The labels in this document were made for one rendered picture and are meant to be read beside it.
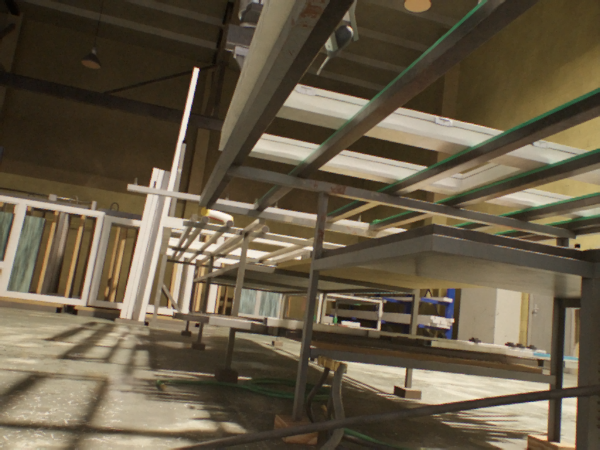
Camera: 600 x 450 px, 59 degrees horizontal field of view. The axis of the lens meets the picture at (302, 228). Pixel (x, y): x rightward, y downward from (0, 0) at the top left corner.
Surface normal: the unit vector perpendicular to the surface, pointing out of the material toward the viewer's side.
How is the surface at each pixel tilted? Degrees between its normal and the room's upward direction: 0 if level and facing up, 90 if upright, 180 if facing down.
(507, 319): 90
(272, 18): 180
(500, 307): 90
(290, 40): 180
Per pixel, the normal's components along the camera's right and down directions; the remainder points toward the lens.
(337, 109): 0.25, -0.13
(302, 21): -0.12, 0.98
